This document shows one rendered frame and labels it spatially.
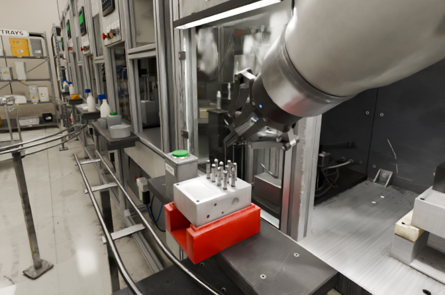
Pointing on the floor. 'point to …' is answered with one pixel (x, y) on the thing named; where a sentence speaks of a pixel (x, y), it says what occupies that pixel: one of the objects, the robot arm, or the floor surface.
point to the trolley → (9, 121)
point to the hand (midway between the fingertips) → (236, 134)
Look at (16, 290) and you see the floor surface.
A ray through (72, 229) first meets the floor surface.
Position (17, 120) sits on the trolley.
